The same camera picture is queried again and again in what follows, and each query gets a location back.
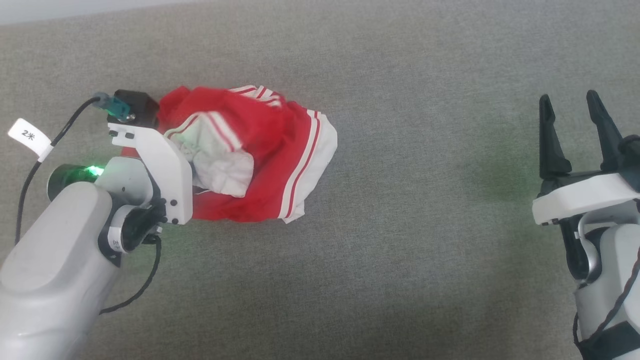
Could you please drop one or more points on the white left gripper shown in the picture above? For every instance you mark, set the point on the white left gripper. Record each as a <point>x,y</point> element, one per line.
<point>165,165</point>

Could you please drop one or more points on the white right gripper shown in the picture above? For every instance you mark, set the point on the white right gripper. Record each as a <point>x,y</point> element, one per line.
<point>585,197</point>

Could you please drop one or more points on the red white basketball jersey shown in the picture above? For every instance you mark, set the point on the red white basketball jersey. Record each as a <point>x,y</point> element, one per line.
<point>280,150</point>

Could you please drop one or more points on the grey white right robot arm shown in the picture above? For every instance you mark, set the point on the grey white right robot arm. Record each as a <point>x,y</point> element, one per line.
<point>620,260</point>

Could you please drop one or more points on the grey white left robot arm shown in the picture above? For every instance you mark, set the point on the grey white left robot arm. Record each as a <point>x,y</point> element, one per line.
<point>55,260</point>

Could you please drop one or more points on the grey fabric sofa cushion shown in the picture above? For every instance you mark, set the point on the grey fabric sofa cushion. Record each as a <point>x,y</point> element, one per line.
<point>400,250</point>

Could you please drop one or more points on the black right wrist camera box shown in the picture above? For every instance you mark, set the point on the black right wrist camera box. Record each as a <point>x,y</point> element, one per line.
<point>631,160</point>

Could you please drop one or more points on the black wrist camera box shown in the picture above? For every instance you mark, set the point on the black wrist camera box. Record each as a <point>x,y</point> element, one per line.
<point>631,160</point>
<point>137,105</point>

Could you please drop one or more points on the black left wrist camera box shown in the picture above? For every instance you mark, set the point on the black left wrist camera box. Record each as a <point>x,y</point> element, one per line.
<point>137,105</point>

